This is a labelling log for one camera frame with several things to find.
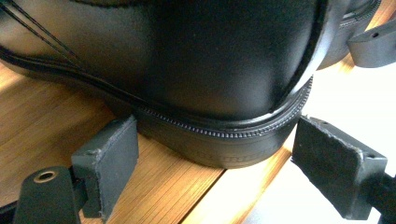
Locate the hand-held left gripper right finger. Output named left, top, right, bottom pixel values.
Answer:
left=290, top=115, right=389, bottom=221

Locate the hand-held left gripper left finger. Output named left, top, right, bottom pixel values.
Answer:
left=70, top=114, right=140, bottom=224

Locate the black leather shoe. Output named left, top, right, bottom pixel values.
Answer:
left=0, top=0, right=353, bottom=170
left=317, top=0, right=383, bottom=71

